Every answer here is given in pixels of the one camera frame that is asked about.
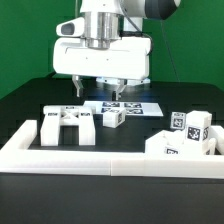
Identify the white sheet with tags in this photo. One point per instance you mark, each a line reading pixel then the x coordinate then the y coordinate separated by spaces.
pixel 132 108

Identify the small tagged white cube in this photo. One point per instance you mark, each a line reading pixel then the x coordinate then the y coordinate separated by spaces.
pixel 178 120

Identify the white chair back part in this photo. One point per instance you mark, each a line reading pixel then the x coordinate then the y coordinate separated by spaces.
pixel 56 116

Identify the white U-shaped border frame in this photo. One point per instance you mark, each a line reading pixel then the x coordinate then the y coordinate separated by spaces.
pixel 17 157

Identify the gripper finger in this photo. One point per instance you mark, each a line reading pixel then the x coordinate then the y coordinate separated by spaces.
pixel 121 86
pixel 78 85

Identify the white chair seat part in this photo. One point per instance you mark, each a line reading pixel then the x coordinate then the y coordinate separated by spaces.
pixel 168 142

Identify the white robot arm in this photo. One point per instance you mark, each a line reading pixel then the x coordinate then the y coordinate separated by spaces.
pixel 106 41

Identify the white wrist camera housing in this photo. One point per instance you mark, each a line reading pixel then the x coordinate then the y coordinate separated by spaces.
pixel 72 28

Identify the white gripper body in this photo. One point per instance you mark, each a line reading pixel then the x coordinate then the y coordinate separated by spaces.
pixel 127 58

